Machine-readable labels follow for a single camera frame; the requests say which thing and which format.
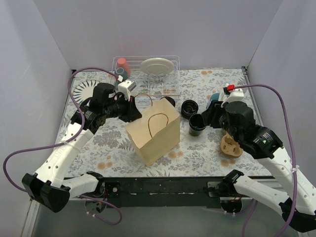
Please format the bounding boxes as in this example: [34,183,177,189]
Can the dark green mug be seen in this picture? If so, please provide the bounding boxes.
[115,67,128,81]

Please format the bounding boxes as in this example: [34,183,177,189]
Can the white wire dish rack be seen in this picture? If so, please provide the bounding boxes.
[123,55,181,101]

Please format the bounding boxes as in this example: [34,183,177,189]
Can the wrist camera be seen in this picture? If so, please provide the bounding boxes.
[219,83,244,108]
[117,76,136,101]

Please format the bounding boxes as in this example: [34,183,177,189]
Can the cream ceramic plate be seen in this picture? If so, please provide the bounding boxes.
[140,58,174,76]

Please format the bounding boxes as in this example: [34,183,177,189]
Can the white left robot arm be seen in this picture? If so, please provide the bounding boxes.
[22,80,142,213]

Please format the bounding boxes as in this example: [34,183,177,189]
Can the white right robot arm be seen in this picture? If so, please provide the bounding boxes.
[202,101,316,233]

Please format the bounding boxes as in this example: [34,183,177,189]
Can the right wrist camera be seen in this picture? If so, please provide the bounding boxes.
[219,83,244,108]

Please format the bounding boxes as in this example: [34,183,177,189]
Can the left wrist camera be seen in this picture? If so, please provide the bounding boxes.
[117,76,136,101]

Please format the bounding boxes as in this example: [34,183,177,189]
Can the blue cup holder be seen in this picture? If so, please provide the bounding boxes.
[206,92,224,109]

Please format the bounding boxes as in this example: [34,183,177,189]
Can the striped black white plate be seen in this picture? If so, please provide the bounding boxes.
[72,79,100,104]

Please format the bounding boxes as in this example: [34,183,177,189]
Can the stack of black cups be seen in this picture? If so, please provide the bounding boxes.
[189,114,206,136]

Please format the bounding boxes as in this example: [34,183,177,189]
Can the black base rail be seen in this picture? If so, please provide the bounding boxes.
[76,176,260,210]

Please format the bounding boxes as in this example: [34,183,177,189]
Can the brown paper bag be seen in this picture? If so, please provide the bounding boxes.
[125,98,180,166]

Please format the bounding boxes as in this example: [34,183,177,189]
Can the black cup lid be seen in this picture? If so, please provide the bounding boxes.
[161,96,176,107]

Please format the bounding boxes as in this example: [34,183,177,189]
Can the floral table mat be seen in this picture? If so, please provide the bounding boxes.
[66,69,270,177]

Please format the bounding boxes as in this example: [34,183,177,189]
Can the pink cup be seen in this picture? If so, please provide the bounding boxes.
[117,57,131,75]

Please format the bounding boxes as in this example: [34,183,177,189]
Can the brown cardboard cup carriers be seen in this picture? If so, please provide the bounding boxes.
[220,132,243,158]

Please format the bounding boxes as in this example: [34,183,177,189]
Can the stack of black lids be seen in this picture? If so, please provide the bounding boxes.
[181,100,198,119]

